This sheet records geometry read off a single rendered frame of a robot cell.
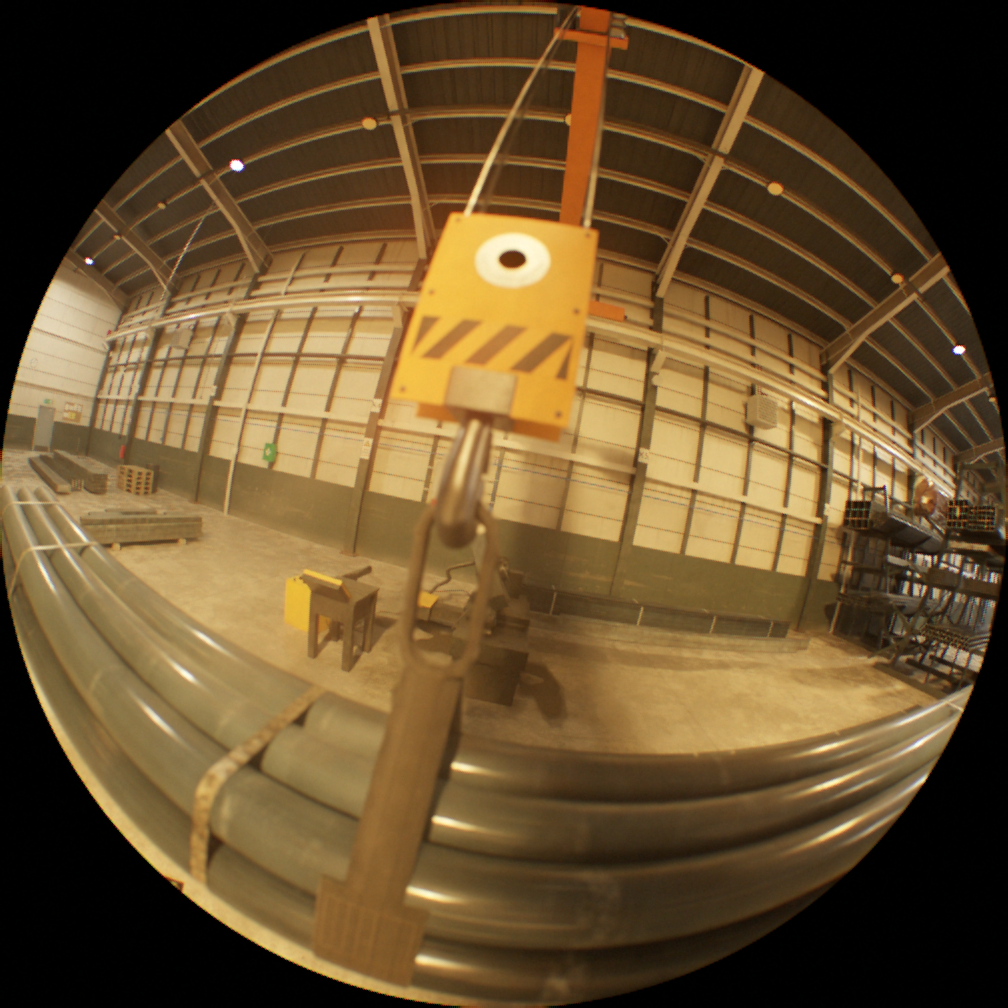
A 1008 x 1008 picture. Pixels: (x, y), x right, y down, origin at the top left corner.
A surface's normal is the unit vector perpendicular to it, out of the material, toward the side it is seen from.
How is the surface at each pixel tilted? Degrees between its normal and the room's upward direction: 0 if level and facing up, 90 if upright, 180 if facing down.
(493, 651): 90
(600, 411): 90
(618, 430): 90
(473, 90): 170
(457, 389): 90
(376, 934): 60
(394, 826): 51
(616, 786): 41
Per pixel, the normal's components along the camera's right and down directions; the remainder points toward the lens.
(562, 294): -0.05, 0.00
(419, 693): 0.07, -0.61
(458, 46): -0.20, 0.97
